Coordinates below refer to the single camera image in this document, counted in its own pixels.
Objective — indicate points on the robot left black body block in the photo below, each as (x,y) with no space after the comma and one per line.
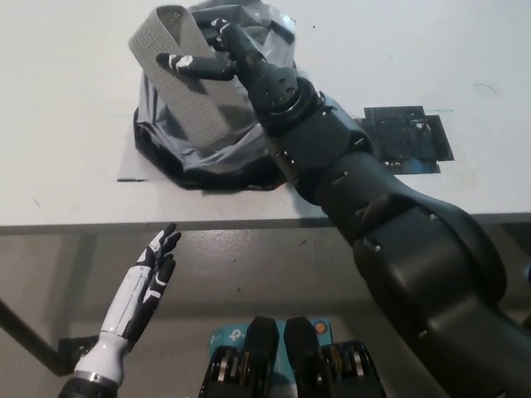
(257,352)

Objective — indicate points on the grey perforated rectangular basket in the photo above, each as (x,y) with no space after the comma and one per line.
(182,95)

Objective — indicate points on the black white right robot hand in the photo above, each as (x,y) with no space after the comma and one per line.
(249,58)

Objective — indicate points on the teal box on robot body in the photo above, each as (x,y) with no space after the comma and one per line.
(226,336)

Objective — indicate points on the black tape patch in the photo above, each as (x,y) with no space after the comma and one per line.
(398,141)

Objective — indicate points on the grey black plastic bag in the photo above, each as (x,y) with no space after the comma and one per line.
(240,141)

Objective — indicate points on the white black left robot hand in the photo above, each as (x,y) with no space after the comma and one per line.
(128,307)

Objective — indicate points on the black table leg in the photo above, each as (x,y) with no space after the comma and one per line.
(25,331)

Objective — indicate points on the black table foot plate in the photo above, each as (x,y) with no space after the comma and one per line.
(74,348)

